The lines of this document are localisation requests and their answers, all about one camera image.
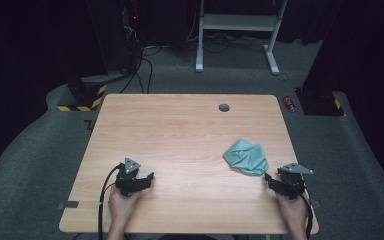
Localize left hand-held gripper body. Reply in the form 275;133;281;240
114;157;142;198

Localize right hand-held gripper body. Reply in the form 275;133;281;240
277;162;315;201

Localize teal cloth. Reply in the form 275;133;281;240
222;138;270;177

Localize person's left hand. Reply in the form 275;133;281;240
108;184;145;232

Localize person's right hand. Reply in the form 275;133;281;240
275;191;312;235

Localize red can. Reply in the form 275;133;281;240
282;95;297;114

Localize black yellow striped stand base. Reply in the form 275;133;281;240
56;83;109;113

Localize dark computer tower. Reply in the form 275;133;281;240
119;0;145;74

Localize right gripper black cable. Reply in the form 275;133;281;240
299;186;315;240

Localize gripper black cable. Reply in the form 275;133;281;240
299;186;315;240
97;164;124;240

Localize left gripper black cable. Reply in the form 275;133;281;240
97;164;124;240

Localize black floor cables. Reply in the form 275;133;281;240
119;44;163;95

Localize white metal desk frame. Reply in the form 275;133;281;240
194;0;290;76

